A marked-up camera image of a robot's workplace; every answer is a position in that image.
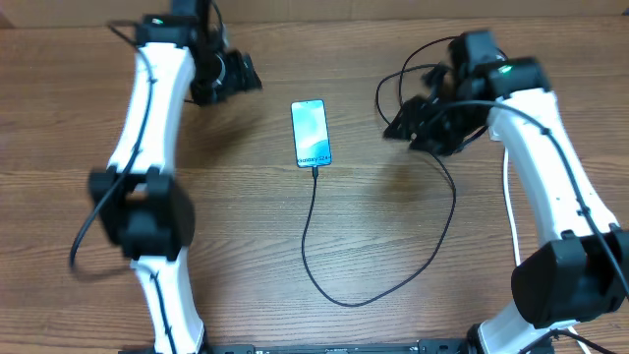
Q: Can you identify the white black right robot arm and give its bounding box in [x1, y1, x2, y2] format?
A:
[384, 30, 628, 353]

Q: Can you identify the blue Galaxy smartphone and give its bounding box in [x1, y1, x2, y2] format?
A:
[291, 99, 332, 168]

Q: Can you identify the white power strip cord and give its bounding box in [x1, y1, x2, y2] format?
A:
[501, 147, 523, 266]

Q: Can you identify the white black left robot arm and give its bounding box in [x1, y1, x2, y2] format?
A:
[69, 0, 262, 353]

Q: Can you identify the black USB charging cable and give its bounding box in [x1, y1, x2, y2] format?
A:
[300, 35, 510, 309]

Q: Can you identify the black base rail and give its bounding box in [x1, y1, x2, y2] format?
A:
[210, 339, 476, 354]

